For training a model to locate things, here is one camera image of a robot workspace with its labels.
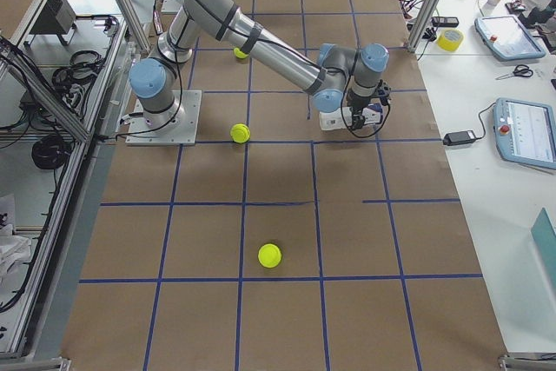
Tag blue teach pendant near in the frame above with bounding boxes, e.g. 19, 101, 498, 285
493, 98, 555, 169

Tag blue teach pendant far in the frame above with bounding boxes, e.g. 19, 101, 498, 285
474, 15, 546, 61

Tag black scissors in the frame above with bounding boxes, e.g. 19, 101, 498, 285
496, 64, 533, 80

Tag blue teach pendant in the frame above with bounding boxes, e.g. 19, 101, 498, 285
474, 15, 546, 61
493, 98, 555, 169

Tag aluminium frame post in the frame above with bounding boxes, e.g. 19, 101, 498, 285
406, 0, 461, 54

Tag yellow centre tennis ball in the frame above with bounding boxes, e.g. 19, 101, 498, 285
233, 47, 248, 59

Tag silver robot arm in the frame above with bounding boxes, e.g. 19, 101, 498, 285
129, 0, 390, 131

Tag yellow Wilson 3 tennis ball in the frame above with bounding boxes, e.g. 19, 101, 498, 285
229, 123, 250, 143

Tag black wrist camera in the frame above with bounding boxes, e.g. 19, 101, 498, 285
374, 80, 391, 107

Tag white blue tennis ball can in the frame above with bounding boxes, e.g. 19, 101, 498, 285
319, 103, 384, 131

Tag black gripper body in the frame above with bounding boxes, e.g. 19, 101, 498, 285
347, 99, 369, 128

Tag yellow tape roll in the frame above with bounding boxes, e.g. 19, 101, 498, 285
437, 29, 464, 52

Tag black power adapter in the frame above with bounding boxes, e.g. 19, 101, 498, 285
442, 129, 477, 146

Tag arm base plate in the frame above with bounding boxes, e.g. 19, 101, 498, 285
125, 89, 202, 146

